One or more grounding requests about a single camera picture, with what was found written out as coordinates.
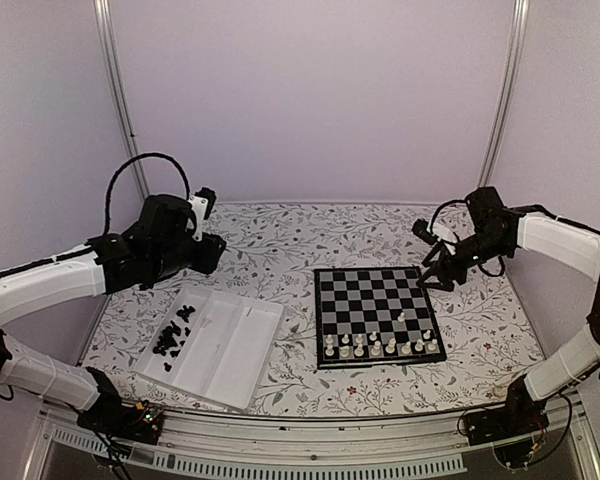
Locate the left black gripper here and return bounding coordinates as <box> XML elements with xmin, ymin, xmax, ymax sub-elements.
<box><xmin>151</xmin><ymin>232</ymin><xmax>226</xmax><ymax>280</ymax></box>

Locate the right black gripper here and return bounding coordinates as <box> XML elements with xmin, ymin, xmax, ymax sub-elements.
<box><xmin>416</xmin><ymin>230</ymin><xmax>511</xmax><ymax>292</ymax></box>

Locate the white chess king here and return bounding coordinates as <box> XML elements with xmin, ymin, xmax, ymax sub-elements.
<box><xmin>370</xmin><ymin>340</ymin><xmax>383</xmax><ymax>357</ymax></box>

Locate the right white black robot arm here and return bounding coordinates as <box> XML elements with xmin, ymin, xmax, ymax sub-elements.
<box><xmin>412</xmin><ymin>186</ymin><xmax>600</xmax><ymax>436</ymax></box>

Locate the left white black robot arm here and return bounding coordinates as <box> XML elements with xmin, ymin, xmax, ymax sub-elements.
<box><xmin>0</xmin><ymin>188</ymin><xmax>226</xmax><ymax>434</ymax></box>

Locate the black silver chess board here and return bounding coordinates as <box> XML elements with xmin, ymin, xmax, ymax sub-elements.
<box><xmin>314</xmin><ymin>266</ymin><xmax>447</xmax><ymax>370</ymax></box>

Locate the pile of black chess pieces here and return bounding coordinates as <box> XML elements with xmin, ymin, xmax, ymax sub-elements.
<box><xmin>152</xmin><ymin>305</ymin><xmax>196</xmax><ymax>372</ymax></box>

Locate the floral patterned table mat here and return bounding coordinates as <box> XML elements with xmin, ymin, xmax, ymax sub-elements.
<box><xmin>83</xmin><ymin>204</ymin><xmax>543</xmax><ymax>417</ymax></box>

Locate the white plastic compartment tray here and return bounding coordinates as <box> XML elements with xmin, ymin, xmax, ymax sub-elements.
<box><xmin>134</xmin><ymin>287</ymin><xmax>284</xmax><ymax>411</ymax></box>

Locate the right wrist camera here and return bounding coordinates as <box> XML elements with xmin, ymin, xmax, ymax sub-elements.
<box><xmin>412</xmin><ymin>219</ymin><xmax>458</xmax><ymax>245</ymax></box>

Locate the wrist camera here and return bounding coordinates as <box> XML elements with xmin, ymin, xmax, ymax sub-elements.
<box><xmin>186</xmin><ymin>187</ymin><xmax>217</xmax><ymax>242</ymax></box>
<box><xmin>412</xmin><ymin>219</ymin><xmax>458</xmax><ymax>245</ymax></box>

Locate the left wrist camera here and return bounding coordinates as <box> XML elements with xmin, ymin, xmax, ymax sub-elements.
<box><xmin>186</xmin><ymin>187</ymin><xmax>217</xmax><ymax>242</ymax></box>

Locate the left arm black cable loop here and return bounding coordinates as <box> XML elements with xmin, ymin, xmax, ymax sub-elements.
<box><xmin>103</xmin><ymin>152</ymin><xmax>192</xmax><ymax>236</ymax></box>

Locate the right aluminium frame post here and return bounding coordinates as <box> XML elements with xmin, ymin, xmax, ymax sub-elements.
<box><xmin>477</xmin><ymin>0</ymin><xmax>530</xmax><ymax>188</ymax></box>

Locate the aluminium frame post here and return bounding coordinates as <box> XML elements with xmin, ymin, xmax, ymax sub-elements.
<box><xmin>477</xmin><ymin>0</ymin><xmax>530</xmax><ymax>188</ymax></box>
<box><xmin>92</xmin><ymin>0</ymin><xmax>151</xmax><ymax>199</ymax></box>

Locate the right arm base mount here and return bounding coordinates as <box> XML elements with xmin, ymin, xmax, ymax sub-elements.
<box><xmin>456</xmin><ymin>406</ymin><xmax>549</xmax><ymax>470</ymax></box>

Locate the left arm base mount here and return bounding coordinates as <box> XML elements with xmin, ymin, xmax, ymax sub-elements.
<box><xmin>77</xmin><ymin>399</ymin><xmax>164</xmax><ymax>445</ymax></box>

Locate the front aluminium rail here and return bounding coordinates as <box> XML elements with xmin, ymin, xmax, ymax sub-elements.
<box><xmin>23</xmin><ymin>392</ymin><xmax>600</xmax><ymax>479</ymax></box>

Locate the left aluminium frame post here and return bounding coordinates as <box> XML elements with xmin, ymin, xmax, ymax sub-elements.
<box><xmin>92</xmin><ymin>0</ymin><xmax>151</xmax><ymax>199</ymax></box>

